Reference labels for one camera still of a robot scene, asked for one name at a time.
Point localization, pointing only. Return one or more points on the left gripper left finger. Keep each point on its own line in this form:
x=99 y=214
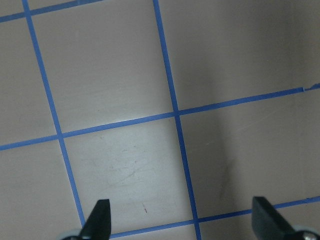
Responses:
x=98 y=224

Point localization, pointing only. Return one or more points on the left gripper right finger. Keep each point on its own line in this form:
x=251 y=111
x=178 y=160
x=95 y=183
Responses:
x=267 y=223

